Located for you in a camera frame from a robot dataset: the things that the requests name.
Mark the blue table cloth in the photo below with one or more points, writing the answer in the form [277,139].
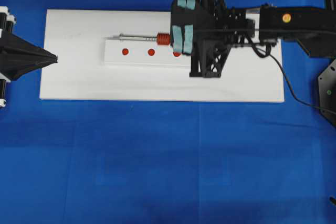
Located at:
[164,162]

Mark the red handled soldering iron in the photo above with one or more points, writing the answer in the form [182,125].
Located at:
[161,39]

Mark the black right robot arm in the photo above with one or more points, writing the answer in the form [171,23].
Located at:
[207,30]

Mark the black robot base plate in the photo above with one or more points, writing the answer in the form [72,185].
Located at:
[326,86]

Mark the black object at edge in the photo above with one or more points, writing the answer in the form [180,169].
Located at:
[332,200]

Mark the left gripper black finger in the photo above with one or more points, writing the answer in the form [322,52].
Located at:
[13,44]
[12,68]

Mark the left arm black white gripper body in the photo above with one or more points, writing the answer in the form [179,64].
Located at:
[7,23]

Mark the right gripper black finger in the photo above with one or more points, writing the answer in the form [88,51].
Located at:
[202,14]
[208,54]

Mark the large white base board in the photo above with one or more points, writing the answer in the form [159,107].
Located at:
[78,37]

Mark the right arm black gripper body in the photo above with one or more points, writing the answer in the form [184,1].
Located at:
[239,30]

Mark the small white marked plate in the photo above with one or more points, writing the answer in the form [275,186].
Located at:
[141,54]

